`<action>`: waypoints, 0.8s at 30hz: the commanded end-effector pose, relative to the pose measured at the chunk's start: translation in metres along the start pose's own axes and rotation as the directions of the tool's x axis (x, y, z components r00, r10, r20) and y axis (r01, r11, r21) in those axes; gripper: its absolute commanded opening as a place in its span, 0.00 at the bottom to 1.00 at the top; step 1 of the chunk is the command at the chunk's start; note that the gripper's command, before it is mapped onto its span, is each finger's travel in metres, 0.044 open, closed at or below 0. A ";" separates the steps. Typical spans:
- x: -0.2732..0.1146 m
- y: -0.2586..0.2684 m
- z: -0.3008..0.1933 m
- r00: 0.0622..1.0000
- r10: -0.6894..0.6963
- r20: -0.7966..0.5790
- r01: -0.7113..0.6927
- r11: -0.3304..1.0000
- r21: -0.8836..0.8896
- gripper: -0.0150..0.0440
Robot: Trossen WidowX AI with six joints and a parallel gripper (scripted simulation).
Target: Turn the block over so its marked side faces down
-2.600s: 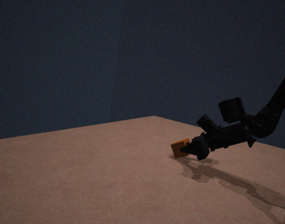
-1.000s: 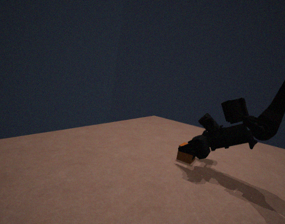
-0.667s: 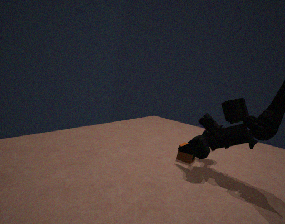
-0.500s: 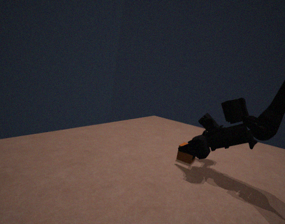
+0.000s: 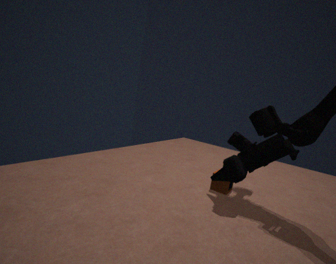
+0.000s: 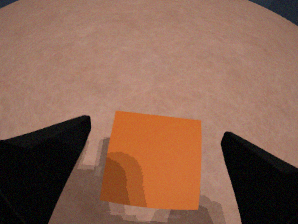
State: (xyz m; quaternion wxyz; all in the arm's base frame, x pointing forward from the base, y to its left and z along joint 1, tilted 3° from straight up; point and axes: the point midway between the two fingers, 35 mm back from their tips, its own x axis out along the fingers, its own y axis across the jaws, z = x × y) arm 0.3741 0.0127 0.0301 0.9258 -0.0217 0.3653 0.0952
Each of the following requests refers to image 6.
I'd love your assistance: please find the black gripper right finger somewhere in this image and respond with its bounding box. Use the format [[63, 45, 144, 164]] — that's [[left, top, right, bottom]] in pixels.
[[221, 132, 298, 224]]

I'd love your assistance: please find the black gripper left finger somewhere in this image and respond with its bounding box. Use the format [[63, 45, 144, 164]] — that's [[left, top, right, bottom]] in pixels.
[[0, 116, 92, 224]]

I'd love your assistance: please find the orange block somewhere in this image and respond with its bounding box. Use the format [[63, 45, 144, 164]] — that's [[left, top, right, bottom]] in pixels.
[[100, 111, 202, 210]]

